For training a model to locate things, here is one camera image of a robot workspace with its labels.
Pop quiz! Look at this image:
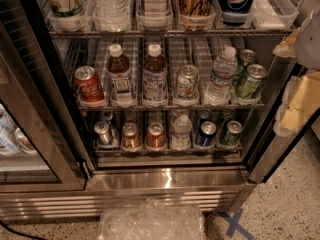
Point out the green soda can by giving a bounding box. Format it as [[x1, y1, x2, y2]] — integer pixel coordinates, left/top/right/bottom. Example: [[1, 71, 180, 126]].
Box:
[[232, 49, 256, 86], [235, 64, 267, 100]]

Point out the clear plastic bin on floor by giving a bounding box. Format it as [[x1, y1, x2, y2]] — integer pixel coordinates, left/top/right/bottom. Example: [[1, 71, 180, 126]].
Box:
[[98, 200, 206, 240]]

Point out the brown tea bottle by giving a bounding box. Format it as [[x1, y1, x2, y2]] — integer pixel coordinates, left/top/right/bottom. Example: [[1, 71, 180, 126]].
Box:
[[143, 44, 167, 102], [107, 44, 135, 102]]

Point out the green can bottom shelf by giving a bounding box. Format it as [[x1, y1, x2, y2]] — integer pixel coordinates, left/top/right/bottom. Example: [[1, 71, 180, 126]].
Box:
[[219, 120, 242, 147]]

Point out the clear water bottle top shelf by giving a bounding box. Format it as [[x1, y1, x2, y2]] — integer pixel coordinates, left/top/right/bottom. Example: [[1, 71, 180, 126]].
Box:
[[93, 0, 130, 32]]

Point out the blue Pepsi can bottom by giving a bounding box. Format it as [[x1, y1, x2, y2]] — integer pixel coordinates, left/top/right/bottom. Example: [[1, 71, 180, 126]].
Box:
[[195, 121, 216, 147]]

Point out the brown can bottom shelf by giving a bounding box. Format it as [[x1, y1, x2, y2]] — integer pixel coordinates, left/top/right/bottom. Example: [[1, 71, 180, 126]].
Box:
[[122, 123, 140, 149]]

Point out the silver can bottom shelf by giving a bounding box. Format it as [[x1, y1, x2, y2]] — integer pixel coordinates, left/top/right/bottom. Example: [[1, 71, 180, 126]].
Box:
[[94, 121, 113, 145]]

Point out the green soda can front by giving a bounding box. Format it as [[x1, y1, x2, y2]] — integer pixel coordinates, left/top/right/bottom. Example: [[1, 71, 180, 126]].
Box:
[[235, 64, 267, 100]]

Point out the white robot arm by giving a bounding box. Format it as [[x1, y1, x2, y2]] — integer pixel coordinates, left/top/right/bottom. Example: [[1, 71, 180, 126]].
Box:
[[273, 5, 320, 70]]

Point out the small water bottle shelf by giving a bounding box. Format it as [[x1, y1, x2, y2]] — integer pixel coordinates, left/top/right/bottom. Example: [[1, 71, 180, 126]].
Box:
[[172, 114, 192, 150], [204, 46, 238, 106]]

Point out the small water bottle middle shelf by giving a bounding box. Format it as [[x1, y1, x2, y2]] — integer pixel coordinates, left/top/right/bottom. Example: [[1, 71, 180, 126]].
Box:
[[204, 46, 238, 106]]

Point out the black cable on floor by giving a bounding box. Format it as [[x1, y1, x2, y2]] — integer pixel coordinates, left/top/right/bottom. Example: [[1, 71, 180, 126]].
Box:
[[0, 220, 48, 240]]

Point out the empty clear plastic tray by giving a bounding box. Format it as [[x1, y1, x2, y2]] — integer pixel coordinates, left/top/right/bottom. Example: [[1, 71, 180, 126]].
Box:
[[253, 0, 298, 30]]

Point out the small water bottle bottom shelf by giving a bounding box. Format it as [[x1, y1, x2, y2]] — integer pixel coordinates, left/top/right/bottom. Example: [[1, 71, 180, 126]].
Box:
[[172, 114, 192, 150]]

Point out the white labelled bottle top shelf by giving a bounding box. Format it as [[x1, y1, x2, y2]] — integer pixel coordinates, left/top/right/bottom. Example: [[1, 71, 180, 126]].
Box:
[[139, 0, 170, 17]]

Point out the glass fridge door left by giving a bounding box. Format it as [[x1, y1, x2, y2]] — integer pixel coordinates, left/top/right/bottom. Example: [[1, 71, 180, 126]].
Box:
[[0, 25, 85, 193]]

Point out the stainless steel fridge cabinet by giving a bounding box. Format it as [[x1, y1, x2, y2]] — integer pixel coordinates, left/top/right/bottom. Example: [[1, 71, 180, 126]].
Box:
[[0, 0, 314, 221]]

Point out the brown tea bottle left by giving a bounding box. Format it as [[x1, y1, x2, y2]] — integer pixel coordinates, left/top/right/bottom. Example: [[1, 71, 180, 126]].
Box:
[[107, 44, 135, 102]]

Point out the red Coca-Cola can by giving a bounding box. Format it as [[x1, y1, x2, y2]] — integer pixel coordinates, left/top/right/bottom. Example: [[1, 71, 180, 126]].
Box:
[[74, 66, 104, 102]]

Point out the brown tea bottle right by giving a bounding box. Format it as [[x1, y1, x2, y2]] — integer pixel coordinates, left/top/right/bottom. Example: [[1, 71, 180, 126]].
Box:
[[143, 44, 167, 102]]

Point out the blue tape cross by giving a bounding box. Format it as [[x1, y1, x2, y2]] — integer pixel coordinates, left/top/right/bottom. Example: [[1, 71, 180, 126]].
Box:
[[219, 208, 254, 240]]

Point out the blue Pepsi plastic bottle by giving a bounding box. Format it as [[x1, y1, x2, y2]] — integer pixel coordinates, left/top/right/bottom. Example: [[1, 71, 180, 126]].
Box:
[[217, 0, 254, 26]]

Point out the green soda can rear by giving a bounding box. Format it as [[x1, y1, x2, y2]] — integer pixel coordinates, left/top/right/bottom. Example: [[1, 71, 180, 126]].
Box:
[[232, 49, 256, 86]]

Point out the red can bottom shelf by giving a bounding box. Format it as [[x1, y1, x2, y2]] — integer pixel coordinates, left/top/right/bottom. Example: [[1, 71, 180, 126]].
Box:
[[147, 122, 165, 148]]

